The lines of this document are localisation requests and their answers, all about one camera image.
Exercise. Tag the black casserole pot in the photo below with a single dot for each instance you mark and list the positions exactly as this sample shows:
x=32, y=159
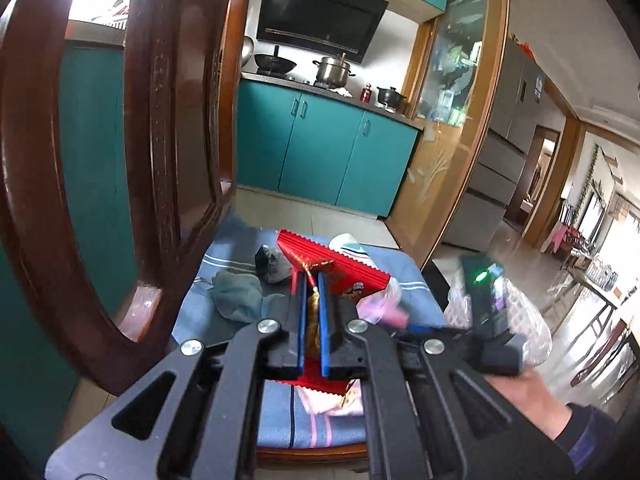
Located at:
x=391, y=98

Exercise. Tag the grey foil wrapper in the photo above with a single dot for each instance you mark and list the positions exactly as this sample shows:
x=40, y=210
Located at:
x=270, y=262

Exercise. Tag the wood-framed glass sliding door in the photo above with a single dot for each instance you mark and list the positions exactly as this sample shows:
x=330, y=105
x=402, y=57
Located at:
x=450, y=110

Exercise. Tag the black range hood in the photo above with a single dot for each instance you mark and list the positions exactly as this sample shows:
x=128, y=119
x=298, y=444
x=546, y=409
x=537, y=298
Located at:
x=320, y=15

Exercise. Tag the blue striped cloth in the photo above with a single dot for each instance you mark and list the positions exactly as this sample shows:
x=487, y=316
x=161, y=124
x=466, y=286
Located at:
x=235, y=265

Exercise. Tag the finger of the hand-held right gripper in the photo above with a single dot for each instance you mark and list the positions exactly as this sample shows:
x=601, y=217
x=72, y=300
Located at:
x=460, y=336

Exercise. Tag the steel pot lid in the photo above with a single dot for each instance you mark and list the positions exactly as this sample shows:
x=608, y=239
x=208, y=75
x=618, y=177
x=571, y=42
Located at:
x=246, y=52

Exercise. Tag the dining table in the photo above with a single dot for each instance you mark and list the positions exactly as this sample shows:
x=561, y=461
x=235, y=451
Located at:
x=595, y=294

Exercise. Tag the white lattice plastic basket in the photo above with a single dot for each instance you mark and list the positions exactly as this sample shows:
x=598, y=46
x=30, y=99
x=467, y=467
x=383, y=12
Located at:
x=457, y=310

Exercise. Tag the white rag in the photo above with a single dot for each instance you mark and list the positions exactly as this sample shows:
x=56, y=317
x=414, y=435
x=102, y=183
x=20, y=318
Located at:
x=344, y=91

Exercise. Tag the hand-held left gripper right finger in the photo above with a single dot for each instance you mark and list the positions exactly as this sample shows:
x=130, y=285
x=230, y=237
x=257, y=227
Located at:
x=325, y=327

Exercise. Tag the pale pink wrapper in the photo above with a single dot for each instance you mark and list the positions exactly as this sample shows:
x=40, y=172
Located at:
x=322, y=406

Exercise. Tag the pink cloth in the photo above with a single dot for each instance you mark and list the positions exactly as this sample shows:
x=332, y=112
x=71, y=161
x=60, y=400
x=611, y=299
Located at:
x=556, y=237

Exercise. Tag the carved wooden chair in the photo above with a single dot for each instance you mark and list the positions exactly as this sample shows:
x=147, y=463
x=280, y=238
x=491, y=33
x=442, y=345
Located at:
x=150, y=110

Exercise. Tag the red packet with gold tassel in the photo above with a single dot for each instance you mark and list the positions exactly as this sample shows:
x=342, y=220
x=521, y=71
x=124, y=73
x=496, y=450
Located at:
x=350, y=270

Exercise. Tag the pink plastic wrapper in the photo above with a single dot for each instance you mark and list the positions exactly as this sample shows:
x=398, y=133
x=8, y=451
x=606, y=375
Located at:
x=382, y=305

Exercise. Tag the silver refrigerator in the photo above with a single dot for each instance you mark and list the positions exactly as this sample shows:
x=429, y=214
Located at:
x=505, y=135

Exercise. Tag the teal base cabinet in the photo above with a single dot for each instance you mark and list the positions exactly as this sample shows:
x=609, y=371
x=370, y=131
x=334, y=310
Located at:
x=325, y=145
x=90, y=160

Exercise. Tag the person's right hand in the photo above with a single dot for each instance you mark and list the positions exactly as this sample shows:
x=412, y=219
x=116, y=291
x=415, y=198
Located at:
x=525, y=405

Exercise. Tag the grey-green crumpled cloth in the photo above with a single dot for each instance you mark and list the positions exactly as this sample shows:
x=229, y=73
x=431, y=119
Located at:
x=237, y=295

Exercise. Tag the white dish rack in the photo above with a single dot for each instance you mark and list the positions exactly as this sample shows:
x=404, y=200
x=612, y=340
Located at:
x=116, y=17

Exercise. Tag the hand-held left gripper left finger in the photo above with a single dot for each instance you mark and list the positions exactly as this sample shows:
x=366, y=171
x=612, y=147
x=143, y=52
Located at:
x=302, y=325

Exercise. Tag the white paper cup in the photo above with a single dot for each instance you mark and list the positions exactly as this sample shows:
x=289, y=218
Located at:
x=347, y=245

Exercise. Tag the black wok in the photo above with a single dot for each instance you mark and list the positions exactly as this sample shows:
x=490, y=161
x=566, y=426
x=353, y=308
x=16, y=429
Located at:
x=275, y=62

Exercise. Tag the clear plastic bag liner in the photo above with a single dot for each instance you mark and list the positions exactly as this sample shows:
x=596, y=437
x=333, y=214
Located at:
x=532, y=325

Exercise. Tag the wooden door frame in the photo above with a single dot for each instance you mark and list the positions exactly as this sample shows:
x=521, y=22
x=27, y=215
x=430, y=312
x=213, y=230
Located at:
x=562, y=185

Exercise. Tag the steel stock pot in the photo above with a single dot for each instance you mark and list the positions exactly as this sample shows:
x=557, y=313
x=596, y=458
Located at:
x=332, y=71

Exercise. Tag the red bottle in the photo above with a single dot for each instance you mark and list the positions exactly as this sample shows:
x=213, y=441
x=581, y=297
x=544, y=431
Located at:
x=366, y=93

